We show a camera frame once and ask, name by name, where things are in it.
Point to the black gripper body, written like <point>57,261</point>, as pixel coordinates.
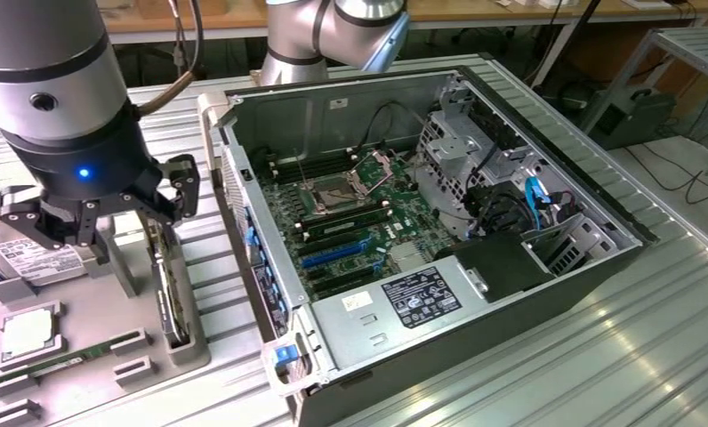
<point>83,164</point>

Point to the green graphics card with fan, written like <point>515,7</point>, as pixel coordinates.
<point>172,289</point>

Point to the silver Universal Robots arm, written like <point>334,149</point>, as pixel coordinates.
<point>39,66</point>

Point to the hard disk with white label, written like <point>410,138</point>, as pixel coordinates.
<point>27,262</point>

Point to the blue card retention latch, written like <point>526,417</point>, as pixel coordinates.
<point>248,236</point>

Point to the grey plastic parts rack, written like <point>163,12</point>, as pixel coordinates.
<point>92,311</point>

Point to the thin metal locking lever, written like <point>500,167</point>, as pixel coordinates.
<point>302,169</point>

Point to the silver CPU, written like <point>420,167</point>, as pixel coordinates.
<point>27,331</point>

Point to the CPU socket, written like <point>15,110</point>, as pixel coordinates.
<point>332,195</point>

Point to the installed RAM stick with label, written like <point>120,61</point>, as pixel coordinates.
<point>342,223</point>

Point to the blue expansion slot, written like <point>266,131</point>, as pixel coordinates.
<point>330,254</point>

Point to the green RAM stick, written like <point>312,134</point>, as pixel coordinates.
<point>63,361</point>

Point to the metal socket cover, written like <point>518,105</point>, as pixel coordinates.
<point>380,154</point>

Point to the green motherboard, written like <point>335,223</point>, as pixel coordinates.
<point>407,209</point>

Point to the blue case release latch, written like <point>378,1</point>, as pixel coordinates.
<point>282,356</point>

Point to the silver chipset heatsink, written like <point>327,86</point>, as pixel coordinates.
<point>410,257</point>

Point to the silver power supply with label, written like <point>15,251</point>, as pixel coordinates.
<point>354,329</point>

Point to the silver perforated drive cage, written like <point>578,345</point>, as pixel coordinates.
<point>448,147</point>

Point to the black plastic air shroud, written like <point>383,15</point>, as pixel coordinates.
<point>502,267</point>

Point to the long wooden desk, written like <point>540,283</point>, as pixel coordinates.
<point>478,11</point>

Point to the black open PC case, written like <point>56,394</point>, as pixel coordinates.
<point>507,356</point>

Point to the silver disk bay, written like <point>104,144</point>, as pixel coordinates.
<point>567,249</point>

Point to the metal slat side table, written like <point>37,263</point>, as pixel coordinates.
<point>698,44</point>

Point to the black chassis intrusion switch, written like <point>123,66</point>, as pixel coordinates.
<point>246,174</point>

